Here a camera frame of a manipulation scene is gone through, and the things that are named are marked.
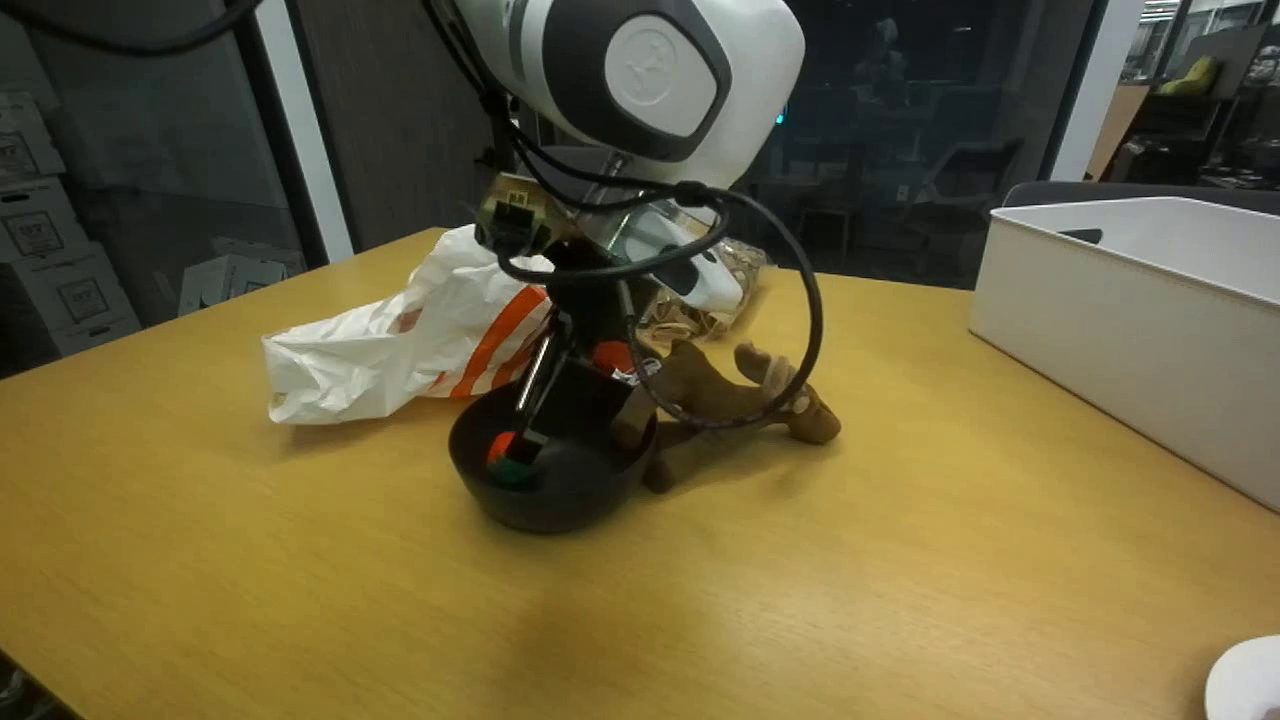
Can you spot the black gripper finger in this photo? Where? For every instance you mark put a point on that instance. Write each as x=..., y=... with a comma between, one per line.
x=596, y=405
x=532, y=393

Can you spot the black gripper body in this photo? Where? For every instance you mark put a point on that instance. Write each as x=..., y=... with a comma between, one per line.
x=592, y=314

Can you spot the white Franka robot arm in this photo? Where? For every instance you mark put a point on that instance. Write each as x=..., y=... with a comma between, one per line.
x=642, y=83

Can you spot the black bowl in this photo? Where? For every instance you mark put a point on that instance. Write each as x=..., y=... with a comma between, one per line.
x=555, y=502

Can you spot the brown plush toy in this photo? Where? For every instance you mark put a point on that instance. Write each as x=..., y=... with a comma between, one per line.
x=733, y=401

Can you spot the white orange striped cloth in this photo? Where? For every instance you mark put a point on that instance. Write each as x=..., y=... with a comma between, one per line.
x=387, y=352

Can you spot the white stacked storage crate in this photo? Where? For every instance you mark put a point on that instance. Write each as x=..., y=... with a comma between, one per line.
x=73, y=303
x=41, y=221

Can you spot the white storage box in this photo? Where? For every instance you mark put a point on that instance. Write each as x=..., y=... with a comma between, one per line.
x=1134, y=320

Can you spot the white plate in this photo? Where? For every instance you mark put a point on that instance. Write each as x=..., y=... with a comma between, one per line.
x=1253, y=683

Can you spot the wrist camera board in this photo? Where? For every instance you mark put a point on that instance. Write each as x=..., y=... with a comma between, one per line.
x=512, y=215

